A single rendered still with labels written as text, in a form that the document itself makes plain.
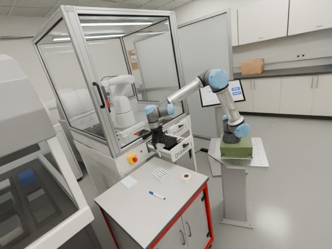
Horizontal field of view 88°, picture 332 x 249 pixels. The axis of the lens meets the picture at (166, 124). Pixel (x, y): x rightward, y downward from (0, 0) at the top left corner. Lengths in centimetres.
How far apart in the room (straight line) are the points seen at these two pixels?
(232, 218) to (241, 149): 80
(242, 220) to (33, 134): 182
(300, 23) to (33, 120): 418
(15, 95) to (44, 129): 17
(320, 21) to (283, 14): 60
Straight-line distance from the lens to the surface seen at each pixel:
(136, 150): 154
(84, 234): 137
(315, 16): 429
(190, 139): 155
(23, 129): 95
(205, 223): 161
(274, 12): 437
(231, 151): 149
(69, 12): 134
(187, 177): 129
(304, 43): 466
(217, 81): 115
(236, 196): 183
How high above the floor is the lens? 161
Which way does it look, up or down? 21 degrees down
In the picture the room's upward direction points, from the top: 11 degrees counter-clockwise
